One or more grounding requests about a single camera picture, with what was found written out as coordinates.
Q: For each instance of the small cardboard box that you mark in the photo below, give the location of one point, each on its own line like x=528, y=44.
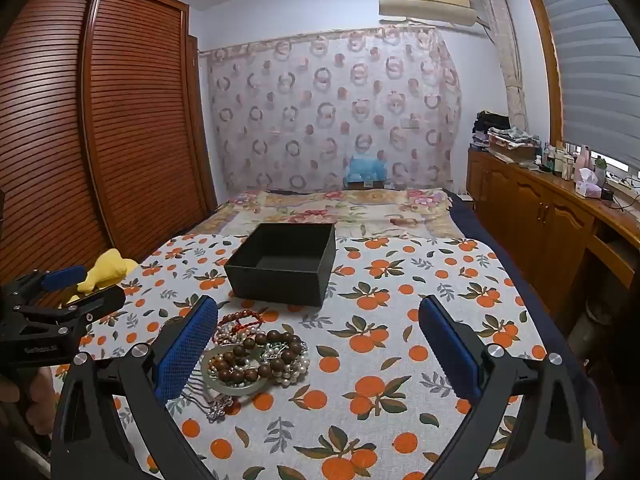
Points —
x=367, y=185

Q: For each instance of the green jade bangle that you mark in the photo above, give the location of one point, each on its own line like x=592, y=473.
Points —
x=240, y=390

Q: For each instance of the black square box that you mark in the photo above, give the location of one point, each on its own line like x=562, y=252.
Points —
x=280, y=280

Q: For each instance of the yellow cloth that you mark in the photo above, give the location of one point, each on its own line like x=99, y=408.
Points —
x=107, y=265

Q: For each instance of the pink tissue box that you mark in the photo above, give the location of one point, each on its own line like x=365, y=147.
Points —
x=587, y=185

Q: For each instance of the beige wall air conditioner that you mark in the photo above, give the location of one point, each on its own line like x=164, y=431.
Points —
x=425, y=5

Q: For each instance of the pile of folded clothes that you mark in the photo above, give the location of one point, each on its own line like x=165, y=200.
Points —
x=505, y=135

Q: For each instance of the patterned pipe cover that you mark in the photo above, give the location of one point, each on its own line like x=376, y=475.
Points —
x=510, y=60

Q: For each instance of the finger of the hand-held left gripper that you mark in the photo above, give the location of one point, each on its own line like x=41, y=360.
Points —
x=97, y=297
x=62, y=277

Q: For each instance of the white power strip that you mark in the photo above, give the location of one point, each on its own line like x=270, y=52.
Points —
x=625, y=182

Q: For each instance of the person's left hand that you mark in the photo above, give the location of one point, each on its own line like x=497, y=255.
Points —
x=40, y=400

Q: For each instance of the orange fruit print blanket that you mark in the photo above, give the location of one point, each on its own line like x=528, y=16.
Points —
x=380, y=410

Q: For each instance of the wooden window frame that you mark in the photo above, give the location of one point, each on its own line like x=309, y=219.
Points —
x=542, y=60

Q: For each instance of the grey window blind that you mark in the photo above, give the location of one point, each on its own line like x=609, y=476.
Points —
x=595, y=60

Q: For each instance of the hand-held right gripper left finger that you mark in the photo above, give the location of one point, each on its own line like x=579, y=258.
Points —
x=185, y=345

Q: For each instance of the blue plush toy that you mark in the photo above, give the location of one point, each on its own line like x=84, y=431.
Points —
x=365, y=167

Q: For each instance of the brown slatted wooden wardrobe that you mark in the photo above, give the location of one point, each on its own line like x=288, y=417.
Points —
x=125, y=135

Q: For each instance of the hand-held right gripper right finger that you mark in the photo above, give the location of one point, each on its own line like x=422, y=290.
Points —
x=450, y=355

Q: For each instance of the navy bed sheet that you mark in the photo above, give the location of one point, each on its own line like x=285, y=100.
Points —
x=480, y=230

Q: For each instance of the long wooden cabinet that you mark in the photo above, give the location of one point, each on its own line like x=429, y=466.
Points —
x=540, y=210

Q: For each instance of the row of cosmetic bottles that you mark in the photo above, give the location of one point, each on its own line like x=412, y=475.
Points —
x=562, y=162

